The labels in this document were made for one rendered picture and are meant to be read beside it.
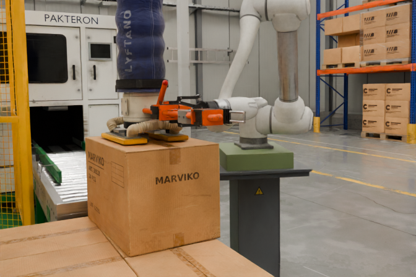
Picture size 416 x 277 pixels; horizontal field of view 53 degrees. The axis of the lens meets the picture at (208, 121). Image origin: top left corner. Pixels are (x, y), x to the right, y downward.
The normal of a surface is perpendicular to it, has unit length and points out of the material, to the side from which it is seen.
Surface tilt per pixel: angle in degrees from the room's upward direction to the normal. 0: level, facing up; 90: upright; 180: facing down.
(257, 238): 90
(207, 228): 90
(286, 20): 120
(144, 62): 74
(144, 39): 69
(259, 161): 90
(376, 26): 90
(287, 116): 111
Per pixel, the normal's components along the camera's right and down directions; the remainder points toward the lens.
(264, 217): 0.15, 0.07
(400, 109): -0.87, 0.05
